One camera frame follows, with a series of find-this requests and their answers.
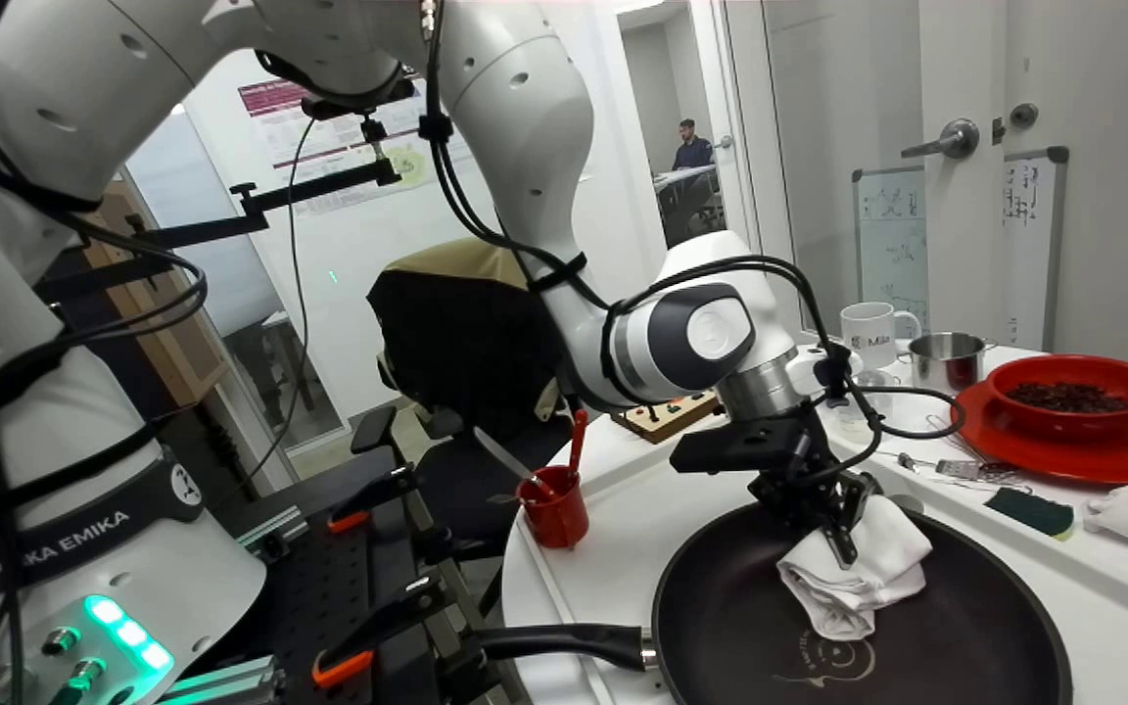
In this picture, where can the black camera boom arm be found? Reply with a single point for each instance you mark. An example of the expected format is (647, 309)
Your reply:
(317, 184)

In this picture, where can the dark green sponge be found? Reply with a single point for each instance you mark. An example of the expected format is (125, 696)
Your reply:
(1027, 509)

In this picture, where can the white towel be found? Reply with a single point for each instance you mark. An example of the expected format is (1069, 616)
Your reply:
(853, 596)

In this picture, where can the white mug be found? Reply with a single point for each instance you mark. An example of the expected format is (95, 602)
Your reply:
(871, 338)

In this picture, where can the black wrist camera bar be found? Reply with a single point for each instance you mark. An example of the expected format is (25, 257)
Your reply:
(734, 453)

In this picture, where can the wooden utensil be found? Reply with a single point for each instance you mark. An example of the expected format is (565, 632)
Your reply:
(667, 417)

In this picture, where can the pink paper sign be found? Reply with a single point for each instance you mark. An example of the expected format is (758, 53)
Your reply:
(271, 99)

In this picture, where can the red measuring cup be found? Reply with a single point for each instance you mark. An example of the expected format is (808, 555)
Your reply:
(553, 509)

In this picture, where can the silver door lock knob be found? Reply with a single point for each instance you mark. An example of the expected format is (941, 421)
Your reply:
(1018, 121)

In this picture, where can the standing person in dark jacket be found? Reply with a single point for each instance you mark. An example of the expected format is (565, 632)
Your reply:
(690, 150)

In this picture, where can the red bowl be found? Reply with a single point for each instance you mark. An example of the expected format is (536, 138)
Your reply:
(1020, 453)
(1007, 402)

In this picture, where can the black perforated mounting table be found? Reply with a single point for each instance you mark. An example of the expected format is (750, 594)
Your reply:
(304, 602)

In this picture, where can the brown wooden cabinet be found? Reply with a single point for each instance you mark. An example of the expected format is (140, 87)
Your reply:
(177, 352)

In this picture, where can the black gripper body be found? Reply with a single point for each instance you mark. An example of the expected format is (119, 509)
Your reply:
(806, 491)

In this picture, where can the small door whiteboard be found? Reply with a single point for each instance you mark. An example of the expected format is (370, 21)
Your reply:
(892, 240)
(1032, 246)

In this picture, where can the black orange bar clamp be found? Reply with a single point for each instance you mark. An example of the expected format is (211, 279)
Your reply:
(344, 668)
(345, 521)

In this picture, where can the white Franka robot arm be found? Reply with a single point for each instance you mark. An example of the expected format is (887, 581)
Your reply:
(527, 120)

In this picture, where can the black chair with beige top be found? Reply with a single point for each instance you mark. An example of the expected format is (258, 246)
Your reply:
(462, 352)

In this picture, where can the dark brown beans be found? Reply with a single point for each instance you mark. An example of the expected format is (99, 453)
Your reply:
(1076, 397)

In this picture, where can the tall steel cup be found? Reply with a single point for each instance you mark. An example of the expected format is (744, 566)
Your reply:
(947, 357)

